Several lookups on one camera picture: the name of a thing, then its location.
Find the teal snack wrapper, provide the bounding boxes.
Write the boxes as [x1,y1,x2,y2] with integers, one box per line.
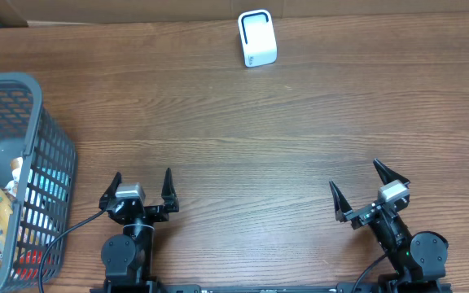
[28,166,71,199]

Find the white barcode scanner stand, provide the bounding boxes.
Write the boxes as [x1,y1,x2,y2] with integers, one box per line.
[238,9,278,68]

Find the white shampoo tube gold cap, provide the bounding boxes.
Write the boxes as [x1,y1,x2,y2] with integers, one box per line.
[3,157,24,201]

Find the grey plastic shopping basket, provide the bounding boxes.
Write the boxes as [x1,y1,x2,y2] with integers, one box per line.
[0,72,78,292]

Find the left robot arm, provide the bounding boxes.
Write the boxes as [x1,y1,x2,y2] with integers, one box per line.
[92,168,179,292]

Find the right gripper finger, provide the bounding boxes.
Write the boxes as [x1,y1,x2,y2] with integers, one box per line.
[373,159,410,186]
[329,181,353,222]

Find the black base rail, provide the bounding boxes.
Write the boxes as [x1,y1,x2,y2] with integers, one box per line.
[90,281,452,293]

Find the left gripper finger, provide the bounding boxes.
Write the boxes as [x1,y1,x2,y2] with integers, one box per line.
[99,172,122,210]
[161,168,179,213]

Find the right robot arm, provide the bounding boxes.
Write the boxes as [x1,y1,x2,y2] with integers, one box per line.
[329,159,449,292]

